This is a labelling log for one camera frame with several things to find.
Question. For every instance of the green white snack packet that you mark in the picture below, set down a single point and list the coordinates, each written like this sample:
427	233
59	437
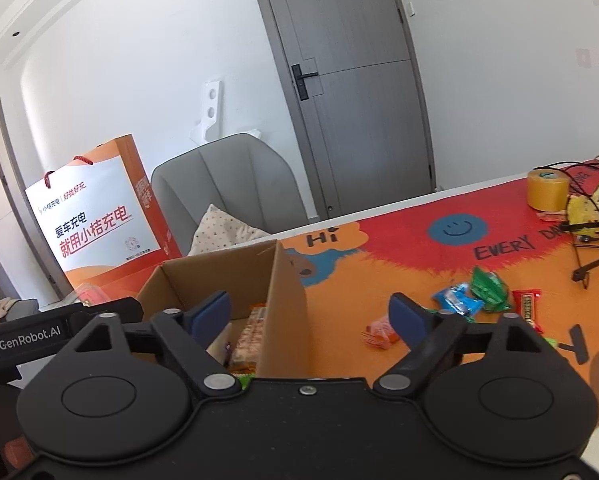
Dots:
240	381

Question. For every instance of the dotted beige cushion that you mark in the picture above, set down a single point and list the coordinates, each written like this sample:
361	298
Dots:
224	232

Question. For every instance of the yellow tape roll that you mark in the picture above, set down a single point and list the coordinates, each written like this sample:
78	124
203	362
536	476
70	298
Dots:
547	191

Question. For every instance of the orange cracker packet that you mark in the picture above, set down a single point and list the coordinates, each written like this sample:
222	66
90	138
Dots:
249	340

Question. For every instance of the grey chair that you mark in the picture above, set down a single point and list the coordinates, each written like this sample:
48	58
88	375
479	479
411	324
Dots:
239	180

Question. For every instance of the red snack bar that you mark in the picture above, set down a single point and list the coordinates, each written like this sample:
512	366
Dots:
529	308

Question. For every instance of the orange white paper bag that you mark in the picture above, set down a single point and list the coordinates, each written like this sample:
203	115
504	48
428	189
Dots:
94	220

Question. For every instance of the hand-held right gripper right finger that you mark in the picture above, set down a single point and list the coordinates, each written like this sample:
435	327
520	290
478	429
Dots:
409	321

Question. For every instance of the person's left hand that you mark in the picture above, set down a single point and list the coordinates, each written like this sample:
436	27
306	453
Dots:
15	452

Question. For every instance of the colourful printed table mat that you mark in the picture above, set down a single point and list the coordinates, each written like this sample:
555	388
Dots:
379	240

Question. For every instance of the grey doorway frame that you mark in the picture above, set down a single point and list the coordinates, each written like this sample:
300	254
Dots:
29	240

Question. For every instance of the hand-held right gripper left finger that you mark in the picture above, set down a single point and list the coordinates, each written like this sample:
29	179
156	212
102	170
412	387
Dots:
209	316

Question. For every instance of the yellow toy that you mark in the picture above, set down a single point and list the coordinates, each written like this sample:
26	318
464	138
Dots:
582	210

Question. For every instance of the cardboard box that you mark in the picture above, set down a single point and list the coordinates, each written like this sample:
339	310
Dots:
284	320

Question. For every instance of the small pink orange packet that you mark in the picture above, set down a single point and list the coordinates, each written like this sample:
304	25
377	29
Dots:
379	332

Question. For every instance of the white bracket with two holes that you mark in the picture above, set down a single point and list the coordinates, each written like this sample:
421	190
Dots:
210	110

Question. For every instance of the grey door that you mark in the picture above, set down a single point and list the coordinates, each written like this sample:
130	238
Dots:
359	110

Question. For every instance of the beige cloth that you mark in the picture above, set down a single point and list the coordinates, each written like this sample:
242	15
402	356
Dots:
2	310

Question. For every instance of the small green snack packet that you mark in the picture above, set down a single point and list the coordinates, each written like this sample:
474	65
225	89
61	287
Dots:
553	344

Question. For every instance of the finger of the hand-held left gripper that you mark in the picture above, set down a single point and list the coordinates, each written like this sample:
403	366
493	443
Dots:
124	310

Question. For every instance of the blue snack packet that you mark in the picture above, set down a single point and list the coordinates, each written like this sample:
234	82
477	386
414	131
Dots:
457	301

